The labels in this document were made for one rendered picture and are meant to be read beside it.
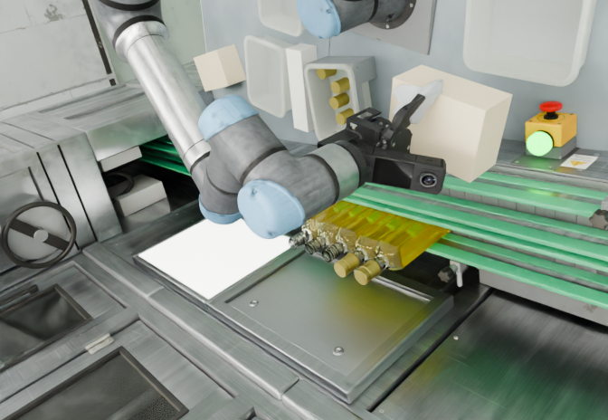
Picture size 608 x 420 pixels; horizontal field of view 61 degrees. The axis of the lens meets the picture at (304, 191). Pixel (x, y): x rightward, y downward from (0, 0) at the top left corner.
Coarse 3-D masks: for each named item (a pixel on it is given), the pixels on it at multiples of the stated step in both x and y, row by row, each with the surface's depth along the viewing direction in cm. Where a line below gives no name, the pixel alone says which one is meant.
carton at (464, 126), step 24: (408, 72) 83; (432, 72) 83; (456, 96) 75; (480, 96) 75; (504, 96) 75; (432, 120) 79; (456, 120) 76; (480, 120) 73; (504, 120) 78; (432, 144) 81; (456, 144) 78; (480, 144) 75; (456, 168) 79; (480, 168) 79
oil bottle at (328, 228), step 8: (344, 208) 125; (352, 208) 125; (360, 208) 124; (368, 208) 124; (336, 216) 122; (344, 216) 122; (352, 216) 121; (320, 224) 121; (328, 224) 119; (336, 224) 119; (344, 224) 119; (320, 232) 119; (328, 232) 118; (336, 232) 118; (328, 240) 118
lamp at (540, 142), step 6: (534, 132) 99; (540, 132) 98; (546, 132) 98; (528, 138) 99; (534, 138) 98; (540, 138) 97; (546, 138) 97; (552, 138) 97; (528, 144) 99; (534, 144) 98; (540, 144) 97; (546, 144) 97; (552, 144) 98; (534, 150) 98; (540, 150) 98; (546, 150) 97
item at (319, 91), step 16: (320, 64) 133; (336, 64) 129; (320, 80) 142; (336, 80) 142; (352, 80) 127; (320, 96) 143; (352, 96) 130; (320, 112) 144; (336, 112) 147; (320, 128) 145; (336, 128) 149; (352, 128) 145
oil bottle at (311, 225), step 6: (336, 204) 129; (342, 204) 128; (348, 204) 128; (324, 210) 127; (330, 210) 127; (336, 210) 126; (318, 216) 125; (324, 216) 124; (330, 216) 124; (306, 222) 124; (312, 222) 123; (318, 222) 122; (306, 228) 123; (312, 228) 122; (312, 234) 122
